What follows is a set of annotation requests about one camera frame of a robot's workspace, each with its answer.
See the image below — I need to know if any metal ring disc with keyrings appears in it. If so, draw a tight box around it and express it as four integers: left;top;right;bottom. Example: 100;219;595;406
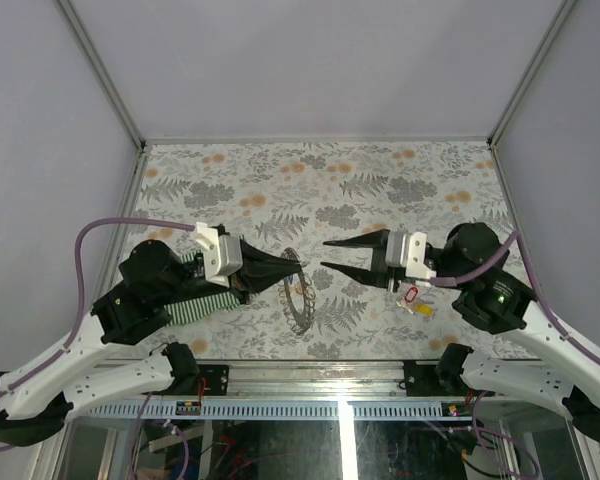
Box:
278;247;316;336

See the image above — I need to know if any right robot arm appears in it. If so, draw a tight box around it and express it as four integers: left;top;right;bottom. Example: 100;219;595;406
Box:
328;222;600;443

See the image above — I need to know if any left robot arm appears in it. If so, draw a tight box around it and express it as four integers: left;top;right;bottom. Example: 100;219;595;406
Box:
0;239;301;448

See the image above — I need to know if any red key tag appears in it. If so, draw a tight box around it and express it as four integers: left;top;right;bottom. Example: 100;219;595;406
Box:
403;286;419;304

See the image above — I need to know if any yellow key tag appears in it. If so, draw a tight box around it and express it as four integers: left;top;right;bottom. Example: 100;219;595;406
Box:
414;304;435;316

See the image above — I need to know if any floral table mat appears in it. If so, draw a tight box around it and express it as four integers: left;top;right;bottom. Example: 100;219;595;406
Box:
126;141;525;360

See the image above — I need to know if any green striped cloth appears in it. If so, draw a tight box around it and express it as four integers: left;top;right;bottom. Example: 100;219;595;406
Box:
165;251;241;327

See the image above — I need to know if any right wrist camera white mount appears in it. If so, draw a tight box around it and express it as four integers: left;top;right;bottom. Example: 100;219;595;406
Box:
385;231;436;282

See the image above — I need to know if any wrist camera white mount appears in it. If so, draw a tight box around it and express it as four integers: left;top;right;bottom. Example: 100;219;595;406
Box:
385;231;436;282
192;222;243;288

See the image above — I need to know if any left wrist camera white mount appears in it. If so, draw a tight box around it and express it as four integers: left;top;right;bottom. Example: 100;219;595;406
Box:
192;222;243;288

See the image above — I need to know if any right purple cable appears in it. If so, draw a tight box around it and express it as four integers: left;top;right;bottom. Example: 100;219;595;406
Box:
429;230;600;379

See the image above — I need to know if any purple cable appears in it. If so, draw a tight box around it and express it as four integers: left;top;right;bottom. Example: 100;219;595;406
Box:
429;230;600;379
0;217;201;454

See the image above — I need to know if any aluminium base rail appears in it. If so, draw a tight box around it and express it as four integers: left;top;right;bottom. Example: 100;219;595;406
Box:
83;360;471;421

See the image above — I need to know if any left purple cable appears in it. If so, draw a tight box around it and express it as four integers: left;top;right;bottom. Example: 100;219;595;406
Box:
0;217;201;454

